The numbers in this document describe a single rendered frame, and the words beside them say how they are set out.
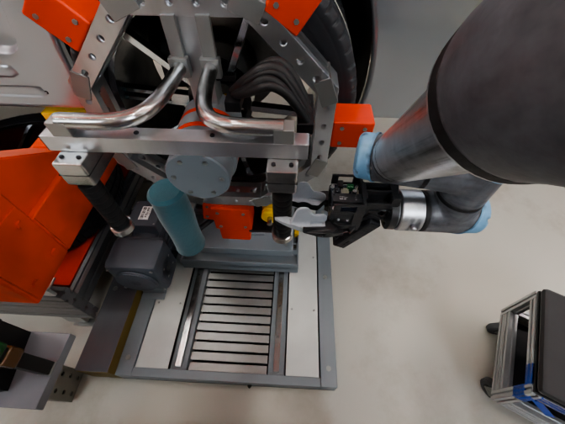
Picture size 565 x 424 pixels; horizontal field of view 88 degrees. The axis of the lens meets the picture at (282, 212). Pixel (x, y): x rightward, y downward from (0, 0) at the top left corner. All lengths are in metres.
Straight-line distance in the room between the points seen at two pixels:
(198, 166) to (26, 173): 0.50
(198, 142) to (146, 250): 0.67
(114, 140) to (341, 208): 0.38
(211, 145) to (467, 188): 0.38
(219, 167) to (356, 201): 0.26
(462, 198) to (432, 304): 1.02
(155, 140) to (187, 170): 0.12
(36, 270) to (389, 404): 1.20
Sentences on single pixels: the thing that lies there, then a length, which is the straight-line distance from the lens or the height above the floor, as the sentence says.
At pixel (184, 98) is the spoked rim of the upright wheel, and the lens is 0.81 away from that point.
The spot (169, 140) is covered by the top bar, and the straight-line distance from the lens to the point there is 0.49.
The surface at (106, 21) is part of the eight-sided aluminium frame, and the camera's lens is 0.66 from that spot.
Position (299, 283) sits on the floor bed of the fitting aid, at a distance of 1.30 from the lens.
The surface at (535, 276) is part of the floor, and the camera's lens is 1.83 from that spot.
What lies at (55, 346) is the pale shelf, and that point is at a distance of 1.03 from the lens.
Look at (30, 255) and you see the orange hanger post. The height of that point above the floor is 0.63.
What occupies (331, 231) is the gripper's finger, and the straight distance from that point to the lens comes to 0.52.
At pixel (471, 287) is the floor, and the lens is 1.62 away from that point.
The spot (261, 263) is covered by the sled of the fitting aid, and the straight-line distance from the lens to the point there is 1.25.
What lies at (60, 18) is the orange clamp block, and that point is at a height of 1.07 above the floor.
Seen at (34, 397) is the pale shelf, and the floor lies 0.45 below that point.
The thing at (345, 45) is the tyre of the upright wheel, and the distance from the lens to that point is 0.69.
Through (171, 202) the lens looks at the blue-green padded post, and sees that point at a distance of 0.74.
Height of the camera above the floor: 1.27
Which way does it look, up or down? 53 degrees down
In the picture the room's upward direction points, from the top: straight up
